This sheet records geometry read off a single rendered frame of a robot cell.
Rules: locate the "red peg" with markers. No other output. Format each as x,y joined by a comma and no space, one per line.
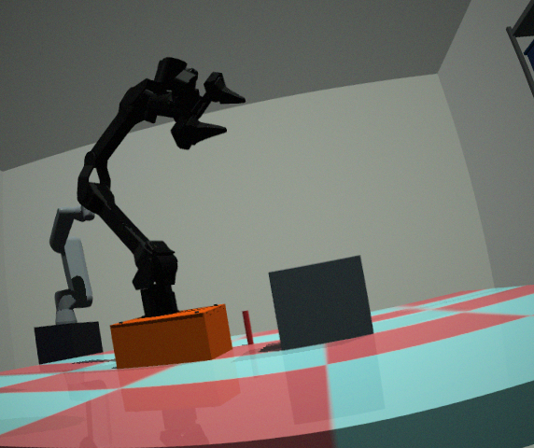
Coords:
248,328

